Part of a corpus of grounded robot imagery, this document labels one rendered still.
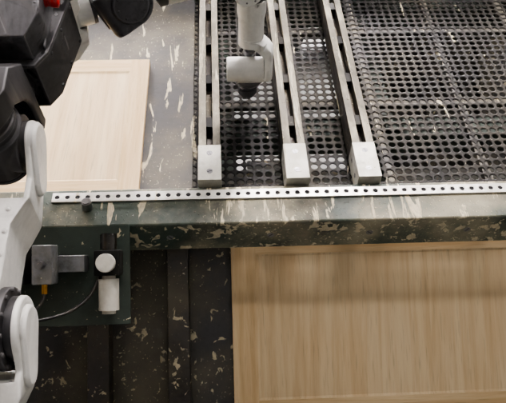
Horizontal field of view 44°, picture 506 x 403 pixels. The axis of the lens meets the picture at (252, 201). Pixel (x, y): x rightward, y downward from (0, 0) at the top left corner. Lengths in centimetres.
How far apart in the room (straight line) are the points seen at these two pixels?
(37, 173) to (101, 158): 55
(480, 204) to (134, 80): 107
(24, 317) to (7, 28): 52
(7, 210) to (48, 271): 33
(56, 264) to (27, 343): 43
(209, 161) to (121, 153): 26
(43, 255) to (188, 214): 36
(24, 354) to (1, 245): 19
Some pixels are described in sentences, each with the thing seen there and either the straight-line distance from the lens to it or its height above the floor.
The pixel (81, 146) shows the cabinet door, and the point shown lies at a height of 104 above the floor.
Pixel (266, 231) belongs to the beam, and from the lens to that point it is 158.
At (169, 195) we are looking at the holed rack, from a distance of 160.
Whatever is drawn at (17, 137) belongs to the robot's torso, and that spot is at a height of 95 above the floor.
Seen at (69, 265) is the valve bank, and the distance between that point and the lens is 154.
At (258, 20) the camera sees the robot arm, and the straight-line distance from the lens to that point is 158.
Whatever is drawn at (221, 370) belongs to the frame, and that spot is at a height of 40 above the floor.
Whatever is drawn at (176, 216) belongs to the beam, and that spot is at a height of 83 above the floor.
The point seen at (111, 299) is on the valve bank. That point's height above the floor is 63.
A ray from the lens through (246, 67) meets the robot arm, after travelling 166.
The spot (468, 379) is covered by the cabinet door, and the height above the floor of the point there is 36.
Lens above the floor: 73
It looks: 5 degrees up
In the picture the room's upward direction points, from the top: 2 degrees counter-clockwise
